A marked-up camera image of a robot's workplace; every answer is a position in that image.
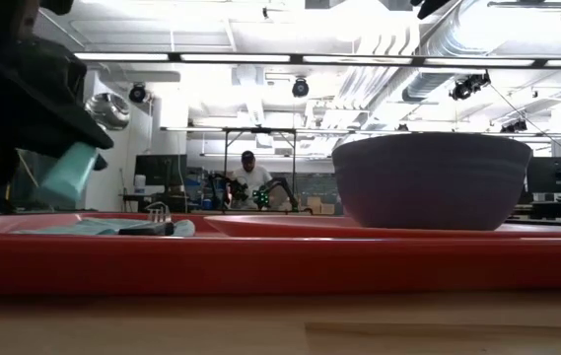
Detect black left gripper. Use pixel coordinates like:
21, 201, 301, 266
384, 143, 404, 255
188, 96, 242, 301
0, 36, 114, 214

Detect teal plastic cup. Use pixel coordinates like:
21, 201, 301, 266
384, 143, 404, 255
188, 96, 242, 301
37, 92, 132, 204

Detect teal cloth napkin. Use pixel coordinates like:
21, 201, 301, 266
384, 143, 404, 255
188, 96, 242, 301
12, 216, 196, 237

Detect knife with black handle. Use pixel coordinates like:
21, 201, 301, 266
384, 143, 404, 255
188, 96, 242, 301
85, 221, 176, 237

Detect red plastic tray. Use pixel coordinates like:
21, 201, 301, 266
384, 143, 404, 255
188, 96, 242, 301
0, 212, 561, 296

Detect blue bowl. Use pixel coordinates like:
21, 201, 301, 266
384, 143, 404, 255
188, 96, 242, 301
331, 131, 533, 232

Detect black round ceiling spotlight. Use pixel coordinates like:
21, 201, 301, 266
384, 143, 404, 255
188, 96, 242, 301
128, 82, 148, 105
291, 77, 311, 99

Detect black monitor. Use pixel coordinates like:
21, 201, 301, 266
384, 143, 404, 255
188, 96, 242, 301
526, 156, 561, 194
135, 154, 188, 187

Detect person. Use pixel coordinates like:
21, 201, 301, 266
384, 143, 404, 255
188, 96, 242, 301
230, 150, 274, 208

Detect overhead light bar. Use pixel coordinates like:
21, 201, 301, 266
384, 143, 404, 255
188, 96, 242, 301
73, 51, 561, 70

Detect cardboard boxes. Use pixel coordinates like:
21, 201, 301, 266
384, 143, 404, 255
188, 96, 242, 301
306, 195, 336, 216

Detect black ceiling light cluster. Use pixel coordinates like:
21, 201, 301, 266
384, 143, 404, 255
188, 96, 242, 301
500, 117, 528, 134
450, 71, 492, 103

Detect black background rig frame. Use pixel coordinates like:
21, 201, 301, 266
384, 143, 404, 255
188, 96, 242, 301
222, 126, 298, 213

